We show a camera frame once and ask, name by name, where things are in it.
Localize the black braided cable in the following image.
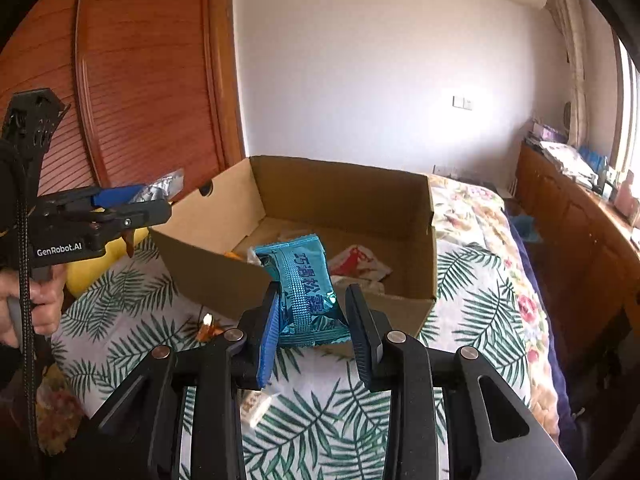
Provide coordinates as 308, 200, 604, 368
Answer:
15, 155, 38, 456

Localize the wooden wardrobe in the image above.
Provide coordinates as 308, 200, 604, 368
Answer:
0, 0, 248, 201

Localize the wooden desk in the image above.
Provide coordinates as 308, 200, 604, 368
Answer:
515, 140, 640, 361

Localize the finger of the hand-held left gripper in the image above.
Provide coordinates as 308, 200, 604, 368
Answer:
42, 185, 146, 216
75, 200, 173, 236

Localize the silver foil snack packet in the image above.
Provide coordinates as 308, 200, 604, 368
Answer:
132, 169, 186, 203

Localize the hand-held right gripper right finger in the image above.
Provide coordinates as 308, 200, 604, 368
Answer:
346, 284, 578, 480

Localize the purple box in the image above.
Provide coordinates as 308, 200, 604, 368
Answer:
530, 120, 568, 143

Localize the dark purple blanket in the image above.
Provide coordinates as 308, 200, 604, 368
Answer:
502, 200, 581, 461

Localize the red snack packet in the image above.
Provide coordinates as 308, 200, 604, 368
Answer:
327, 245, 393, 281

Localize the person's left hand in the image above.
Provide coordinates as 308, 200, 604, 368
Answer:
0, 262, 66, 348

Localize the pale patterned curtain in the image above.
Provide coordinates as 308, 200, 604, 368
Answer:
545, 0, 588, 151

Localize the leaf print blanket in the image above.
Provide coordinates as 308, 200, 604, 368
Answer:
50, 237, 533, 480

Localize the floral quilt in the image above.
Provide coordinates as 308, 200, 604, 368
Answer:
430, 172, 558, 443

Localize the teal snack packet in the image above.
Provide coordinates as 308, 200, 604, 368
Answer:
249, 234, 351, 348

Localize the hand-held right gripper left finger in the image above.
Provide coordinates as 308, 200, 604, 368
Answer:
90, 282, 281, 480

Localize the brown cardboard box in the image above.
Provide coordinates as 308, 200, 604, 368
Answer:
148, 155, 438, 338

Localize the white patterned bag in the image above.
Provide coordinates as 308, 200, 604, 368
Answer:
540, 141, 598, 183

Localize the yellow plush toy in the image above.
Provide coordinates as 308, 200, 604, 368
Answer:
65, 227, 151, 298

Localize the orange gold snack packet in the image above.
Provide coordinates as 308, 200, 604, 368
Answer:
197, 312, 226, 343

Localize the pink toy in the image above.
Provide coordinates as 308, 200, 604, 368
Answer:
614, 170, 640, 216

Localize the white snack packet brown print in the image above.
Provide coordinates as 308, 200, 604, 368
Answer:
240, 390, 273, 428

